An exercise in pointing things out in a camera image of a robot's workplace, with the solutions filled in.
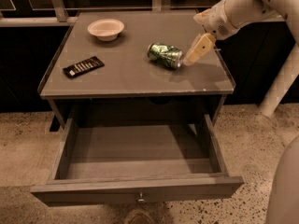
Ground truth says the metal drawer knob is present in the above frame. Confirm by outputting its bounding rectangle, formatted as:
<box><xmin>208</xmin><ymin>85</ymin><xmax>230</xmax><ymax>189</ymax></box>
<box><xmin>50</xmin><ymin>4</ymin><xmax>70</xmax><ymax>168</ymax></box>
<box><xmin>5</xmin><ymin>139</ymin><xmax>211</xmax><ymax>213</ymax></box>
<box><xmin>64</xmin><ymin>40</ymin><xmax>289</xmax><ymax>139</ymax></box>
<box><xmin>137</xmin><ymin>192</ymin><xmax>146</xmax><ymax>203</ymax></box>

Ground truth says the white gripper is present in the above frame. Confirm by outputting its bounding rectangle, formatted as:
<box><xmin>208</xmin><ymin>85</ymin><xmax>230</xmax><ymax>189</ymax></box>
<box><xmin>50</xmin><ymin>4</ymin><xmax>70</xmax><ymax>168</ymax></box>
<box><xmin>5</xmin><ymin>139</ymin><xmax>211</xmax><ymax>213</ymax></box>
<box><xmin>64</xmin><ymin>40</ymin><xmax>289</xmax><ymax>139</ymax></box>
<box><xmin>183</xmin><ymin>0</ymin><xmax>239</xmax><ymax>66</ymax></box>

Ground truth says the crushed green soda can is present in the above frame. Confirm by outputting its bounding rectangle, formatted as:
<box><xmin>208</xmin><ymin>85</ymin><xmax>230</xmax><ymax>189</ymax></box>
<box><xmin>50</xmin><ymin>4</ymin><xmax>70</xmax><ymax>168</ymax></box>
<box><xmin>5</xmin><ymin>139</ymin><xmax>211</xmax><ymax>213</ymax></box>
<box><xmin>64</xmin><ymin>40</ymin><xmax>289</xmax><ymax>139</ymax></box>
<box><xmin>147</xmin><ymin>43</ymin><xmax>183</xmax><ymax>69</ymax></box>

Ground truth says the white slanted post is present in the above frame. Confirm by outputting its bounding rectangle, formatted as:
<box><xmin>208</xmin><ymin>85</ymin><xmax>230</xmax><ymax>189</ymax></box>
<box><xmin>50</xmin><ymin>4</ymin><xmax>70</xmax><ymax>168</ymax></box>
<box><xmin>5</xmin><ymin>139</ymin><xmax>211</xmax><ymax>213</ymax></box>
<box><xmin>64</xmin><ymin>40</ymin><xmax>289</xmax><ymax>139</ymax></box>
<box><xmin>259</xmin><ymin>45</ymin><xmax>299</xmax><ymax>117</ymax></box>

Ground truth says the grey cabinet with top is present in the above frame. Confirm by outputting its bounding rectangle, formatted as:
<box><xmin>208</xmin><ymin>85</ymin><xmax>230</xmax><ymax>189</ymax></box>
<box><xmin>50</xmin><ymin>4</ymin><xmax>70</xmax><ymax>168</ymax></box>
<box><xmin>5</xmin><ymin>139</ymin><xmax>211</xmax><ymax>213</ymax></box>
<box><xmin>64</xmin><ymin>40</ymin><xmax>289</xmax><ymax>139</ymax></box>
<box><xmin>38</xmin><ymin>9</ymin><xmax>235</xmax><ymax>124</ymax></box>

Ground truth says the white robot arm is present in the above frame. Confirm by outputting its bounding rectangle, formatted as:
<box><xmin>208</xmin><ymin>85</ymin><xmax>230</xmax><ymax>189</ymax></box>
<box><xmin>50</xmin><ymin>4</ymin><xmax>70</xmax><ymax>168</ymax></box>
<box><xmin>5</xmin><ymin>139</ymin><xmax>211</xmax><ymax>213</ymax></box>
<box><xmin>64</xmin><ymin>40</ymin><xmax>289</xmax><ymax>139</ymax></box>
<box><xmin>183</xmin><ymin>0</ymin><xmax>299</xmax><ymax>224</ymax></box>

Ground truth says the open grey top drawer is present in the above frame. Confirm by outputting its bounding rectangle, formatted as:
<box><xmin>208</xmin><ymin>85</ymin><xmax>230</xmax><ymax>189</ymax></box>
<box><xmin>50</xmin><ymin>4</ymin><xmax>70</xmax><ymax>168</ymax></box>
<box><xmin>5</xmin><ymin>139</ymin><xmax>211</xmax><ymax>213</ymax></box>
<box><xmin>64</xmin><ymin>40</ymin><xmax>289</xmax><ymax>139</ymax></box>
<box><xmin>31</xmin><ymin>116</ymin><xmax>244</xmax><ymax>206</ymax></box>

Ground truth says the metal railing frame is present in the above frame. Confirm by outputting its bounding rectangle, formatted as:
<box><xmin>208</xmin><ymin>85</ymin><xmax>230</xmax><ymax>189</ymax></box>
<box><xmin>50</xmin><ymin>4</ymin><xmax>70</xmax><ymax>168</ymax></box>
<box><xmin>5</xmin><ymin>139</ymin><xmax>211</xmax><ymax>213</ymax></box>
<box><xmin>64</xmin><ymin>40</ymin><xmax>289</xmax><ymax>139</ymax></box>
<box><xmin>0</xmin><ymin>0</ymin><xmax>288</xmax><ymax>29</ymax></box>

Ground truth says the white paper bowl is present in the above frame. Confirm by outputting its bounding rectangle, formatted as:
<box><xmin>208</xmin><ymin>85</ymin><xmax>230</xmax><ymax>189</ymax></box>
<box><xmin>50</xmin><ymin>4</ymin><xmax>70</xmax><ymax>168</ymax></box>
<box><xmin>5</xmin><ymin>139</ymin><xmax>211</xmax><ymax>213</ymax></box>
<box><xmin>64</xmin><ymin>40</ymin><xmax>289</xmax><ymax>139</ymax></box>
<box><xmin>87</xmin><ymin>19</ymin><xmax>124</xmax><ymax>42</ymax></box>

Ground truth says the black snack bar packet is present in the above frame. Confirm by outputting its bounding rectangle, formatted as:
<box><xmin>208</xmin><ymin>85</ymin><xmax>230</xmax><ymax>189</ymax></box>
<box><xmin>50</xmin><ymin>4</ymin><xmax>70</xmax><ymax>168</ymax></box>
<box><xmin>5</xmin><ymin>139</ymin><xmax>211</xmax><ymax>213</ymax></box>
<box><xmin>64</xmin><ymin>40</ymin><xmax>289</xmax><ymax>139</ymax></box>
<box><xmin>63</xmin><ymin>56</ymin><xmax>104</xmax><ymax>78</ymax></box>

